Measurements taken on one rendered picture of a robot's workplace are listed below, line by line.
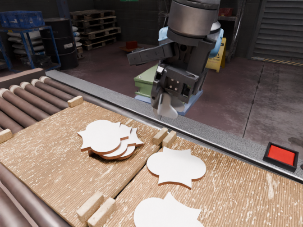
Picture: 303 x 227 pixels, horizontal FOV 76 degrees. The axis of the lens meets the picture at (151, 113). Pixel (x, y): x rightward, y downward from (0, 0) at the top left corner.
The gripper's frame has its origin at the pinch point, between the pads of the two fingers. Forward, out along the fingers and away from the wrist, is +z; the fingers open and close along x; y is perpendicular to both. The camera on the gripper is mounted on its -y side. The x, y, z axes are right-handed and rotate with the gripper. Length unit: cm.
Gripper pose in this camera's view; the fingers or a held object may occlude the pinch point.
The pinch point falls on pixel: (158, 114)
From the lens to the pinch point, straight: 47.2
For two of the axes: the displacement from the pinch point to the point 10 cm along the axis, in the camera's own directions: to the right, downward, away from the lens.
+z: -1.6, 7.8, 6.1
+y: 8.2, 4.4, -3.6
